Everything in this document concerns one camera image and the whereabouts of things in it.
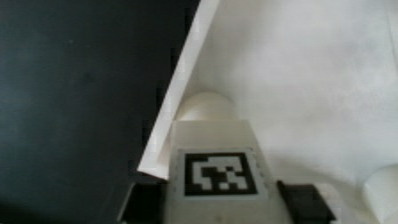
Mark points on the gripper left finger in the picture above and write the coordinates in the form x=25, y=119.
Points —
x=142, y=210

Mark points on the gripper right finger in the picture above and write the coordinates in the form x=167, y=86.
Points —
x=313, y=203

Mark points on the white table leg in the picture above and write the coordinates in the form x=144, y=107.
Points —
x=221, y=190

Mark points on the white square tabletop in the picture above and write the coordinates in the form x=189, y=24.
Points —
x=297, y=57

